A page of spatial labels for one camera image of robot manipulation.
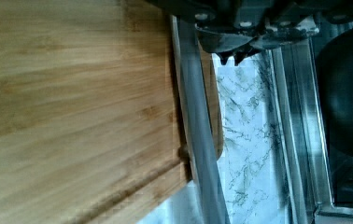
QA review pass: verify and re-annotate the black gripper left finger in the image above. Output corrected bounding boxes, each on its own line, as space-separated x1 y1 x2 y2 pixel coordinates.
196 27 253 65

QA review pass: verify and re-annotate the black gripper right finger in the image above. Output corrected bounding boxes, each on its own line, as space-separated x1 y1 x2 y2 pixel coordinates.
233 26 319 66

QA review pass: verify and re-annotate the bamboo cutting board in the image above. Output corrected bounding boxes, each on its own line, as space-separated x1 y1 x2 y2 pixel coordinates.
0 0 225 224

